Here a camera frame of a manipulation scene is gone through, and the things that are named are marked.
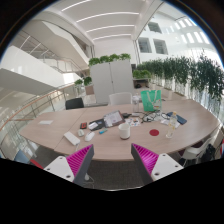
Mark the clear plastic water bottle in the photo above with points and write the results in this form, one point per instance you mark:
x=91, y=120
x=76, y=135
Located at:
x=172, y=125

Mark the clear glass jar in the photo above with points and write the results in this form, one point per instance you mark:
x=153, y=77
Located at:
x=135, y=103

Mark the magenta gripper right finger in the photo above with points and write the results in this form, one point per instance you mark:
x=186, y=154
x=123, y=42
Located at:
x=152, y=166

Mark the white chair at right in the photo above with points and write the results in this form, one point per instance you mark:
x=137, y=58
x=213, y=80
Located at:
x=192, y=153

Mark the white computer mouse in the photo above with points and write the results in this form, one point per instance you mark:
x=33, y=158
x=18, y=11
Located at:
x=89, y=136

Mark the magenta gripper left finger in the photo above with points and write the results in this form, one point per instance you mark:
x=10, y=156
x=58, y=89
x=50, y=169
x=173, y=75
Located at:
x=73, y=167

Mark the small white earbuds case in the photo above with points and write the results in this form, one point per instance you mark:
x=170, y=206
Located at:
x=80, y=133

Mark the white power adapter block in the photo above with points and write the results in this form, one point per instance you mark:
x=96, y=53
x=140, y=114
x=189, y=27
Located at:
x=72, y=138

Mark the white paper sheet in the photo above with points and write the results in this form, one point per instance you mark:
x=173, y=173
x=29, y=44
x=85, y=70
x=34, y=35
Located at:
x=45, y=122

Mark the blue marker pen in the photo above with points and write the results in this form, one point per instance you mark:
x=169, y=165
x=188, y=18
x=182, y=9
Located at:
x=103, y=131

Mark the white cabinet with plants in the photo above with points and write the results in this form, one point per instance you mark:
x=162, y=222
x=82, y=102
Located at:
x=111, y=74

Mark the green tote bag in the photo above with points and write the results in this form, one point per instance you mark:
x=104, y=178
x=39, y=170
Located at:
x=151, y=100

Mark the white chair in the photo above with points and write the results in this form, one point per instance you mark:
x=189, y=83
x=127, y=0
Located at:
x=192, y=153
x=120, y=98

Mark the red round coaster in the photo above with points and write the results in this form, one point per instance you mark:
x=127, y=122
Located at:
x=154, y=132

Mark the black chair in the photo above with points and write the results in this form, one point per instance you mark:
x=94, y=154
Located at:
x=74, y=103

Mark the small red black device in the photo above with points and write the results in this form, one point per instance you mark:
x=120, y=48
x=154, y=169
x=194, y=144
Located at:
x=83, y=125

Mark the dark blue phone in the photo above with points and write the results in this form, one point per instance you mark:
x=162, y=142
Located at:
x=180, y=119

